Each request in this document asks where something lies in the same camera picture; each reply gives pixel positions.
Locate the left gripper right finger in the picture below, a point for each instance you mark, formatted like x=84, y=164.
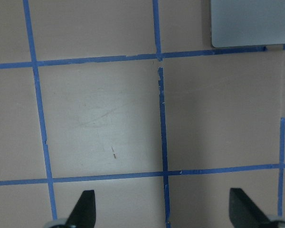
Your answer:
x=244, y=213

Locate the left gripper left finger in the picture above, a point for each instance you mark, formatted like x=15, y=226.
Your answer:
x=83, y=213

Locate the silver laptop notebook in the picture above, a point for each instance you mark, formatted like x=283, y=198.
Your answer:
x=236, y=23

